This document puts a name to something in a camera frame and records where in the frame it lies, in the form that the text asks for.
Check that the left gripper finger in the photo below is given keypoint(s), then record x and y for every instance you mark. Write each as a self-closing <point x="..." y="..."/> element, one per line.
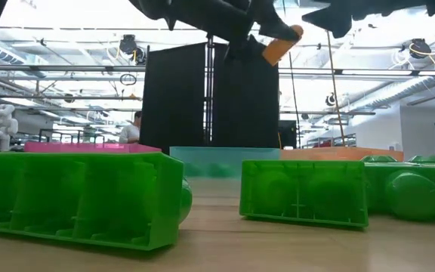
<point x="247" y="49"/>
<point x="279" y="31"/>

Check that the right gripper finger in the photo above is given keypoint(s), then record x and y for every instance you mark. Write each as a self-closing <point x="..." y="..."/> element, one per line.
<point x="334" y="20"/>

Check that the small yellow one-stud block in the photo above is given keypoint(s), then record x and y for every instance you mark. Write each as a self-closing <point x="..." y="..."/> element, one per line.
<point x="279" y="51"/>

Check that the small green two-stud block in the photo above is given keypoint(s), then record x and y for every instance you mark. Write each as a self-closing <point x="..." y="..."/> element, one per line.
<point x="220" y="170"/>

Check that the short green block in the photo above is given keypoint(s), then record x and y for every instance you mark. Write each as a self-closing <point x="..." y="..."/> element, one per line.
<point x="304" y="192"/>
<point x="378" y="159"/>

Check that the black screen stand pole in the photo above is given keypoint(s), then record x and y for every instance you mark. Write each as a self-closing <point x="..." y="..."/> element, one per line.
<point x="210" y="90"/>

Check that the black screen panel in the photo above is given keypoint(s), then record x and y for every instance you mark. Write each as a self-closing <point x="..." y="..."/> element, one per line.
<point x="172" y="98"/>
<point x="244" y="106"/>

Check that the black background panel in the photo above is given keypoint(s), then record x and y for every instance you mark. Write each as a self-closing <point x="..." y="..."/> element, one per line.
<point x="287" y="134"/>

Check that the teal plastic bin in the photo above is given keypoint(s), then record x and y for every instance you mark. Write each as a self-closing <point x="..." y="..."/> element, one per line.
<point x="240" y="155"/>

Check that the orange plastic bin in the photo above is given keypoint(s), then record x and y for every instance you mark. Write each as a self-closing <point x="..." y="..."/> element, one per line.
<point x="338" y="153"/>

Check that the person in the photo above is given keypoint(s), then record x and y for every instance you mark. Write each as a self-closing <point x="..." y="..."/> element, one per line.
<point x="130" y="132"/>

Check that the pink plastic bin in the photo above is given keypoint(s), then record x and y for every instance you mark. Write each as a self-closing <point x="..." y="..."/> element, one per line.
<point x="89" y="148"/>

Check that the black metal railing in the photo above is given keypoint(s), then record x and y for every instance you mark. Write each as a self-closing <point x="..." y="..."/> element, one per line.
<point x="70" y="131"/>

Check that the white humanoid robot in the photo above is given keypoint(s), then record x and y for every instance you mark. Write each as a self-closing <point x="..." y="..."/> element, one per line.
<point x="2" y="126"/>

